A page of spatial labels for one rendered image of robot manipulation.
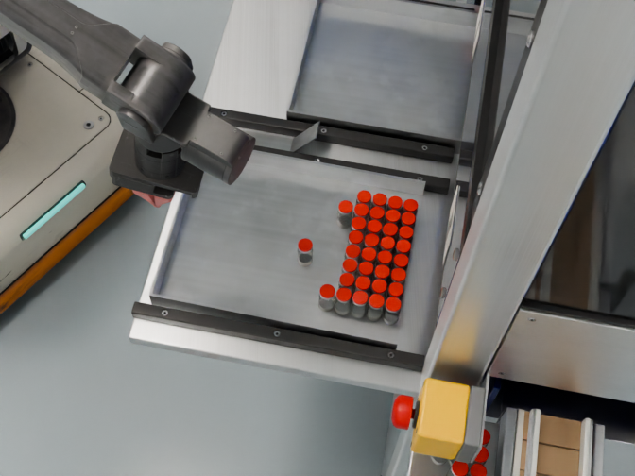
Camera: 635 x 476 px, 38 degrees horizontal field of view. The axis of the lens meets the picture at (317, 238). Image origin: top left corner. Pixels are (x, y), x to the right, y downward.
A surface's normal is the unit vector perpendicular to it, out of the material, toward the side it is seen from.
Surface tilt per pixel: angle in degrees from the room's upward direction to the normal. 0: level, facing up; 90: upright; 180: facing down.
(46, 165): 0
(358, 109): 0
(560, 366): 90
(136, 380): 0
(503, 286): 90
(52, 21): 29
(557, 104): 90
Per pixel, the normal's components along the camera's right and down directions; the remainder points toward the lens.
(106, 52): 0.31, -0.07
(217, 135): 0.11, -0.20
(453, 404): 0.03, -0.48
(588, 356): -0.18, 0.86
